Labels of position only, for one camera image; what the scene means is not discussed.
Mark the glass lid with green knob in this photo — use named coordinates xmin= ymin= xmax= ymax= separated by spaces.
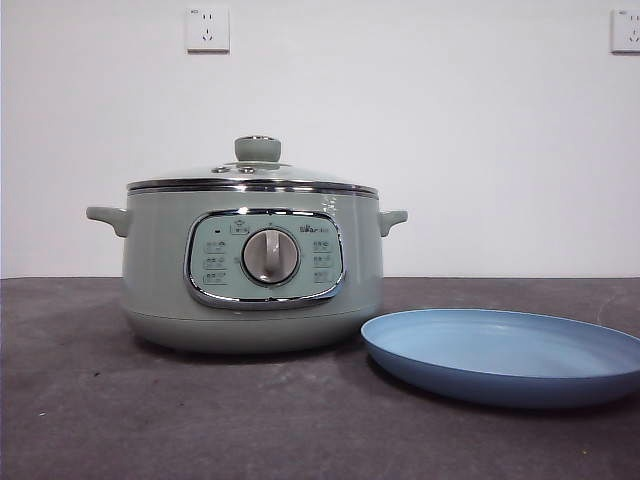
xmin=125 ymin=135 xmax=378 ymax=195

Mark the pale green electric steamer pot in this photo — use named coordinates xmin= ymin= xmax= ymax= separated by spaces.
xmin=84 ymin=187 xmax=409 ymax=357

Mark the blue round plate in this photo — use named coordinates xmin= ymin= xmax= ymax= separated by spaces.
xmin=360 ymin=307 xmax=640 ymax=409

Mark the white wall socket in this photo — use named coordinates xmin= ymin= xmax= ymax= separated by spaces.
xmin=609 ymin=7 xmax=640 ymax=55
xmin=186 ymin=5 xmax=232 ymax=55

